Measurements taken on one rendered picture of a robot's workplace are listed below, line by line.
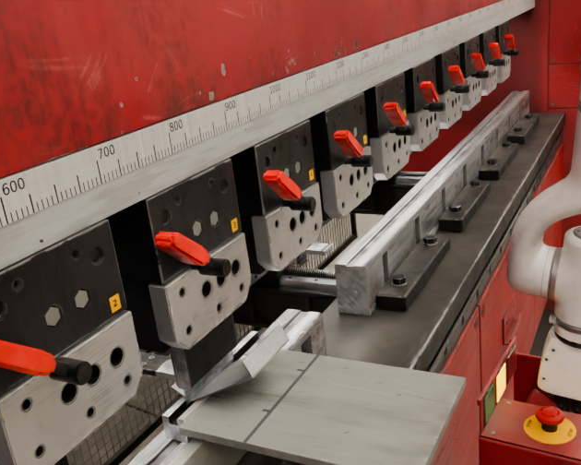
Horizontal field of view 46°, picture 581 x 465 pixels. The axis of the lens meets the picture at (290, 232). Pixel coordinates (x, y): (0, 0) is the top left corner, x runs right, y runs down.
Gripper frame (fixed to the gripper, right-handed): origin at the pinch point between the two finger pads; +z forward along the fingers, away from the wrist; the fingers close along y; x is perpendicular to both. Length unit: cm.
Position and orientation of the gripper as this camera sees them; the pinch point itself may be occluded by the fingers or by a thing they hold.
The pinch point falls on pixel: (568, 416)
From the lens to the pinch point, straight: 120.8
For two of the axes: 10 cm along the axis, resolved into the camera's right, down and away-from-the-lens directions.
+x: 4.7, -3.7, 8.0
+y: 8.8, 1.6, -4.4
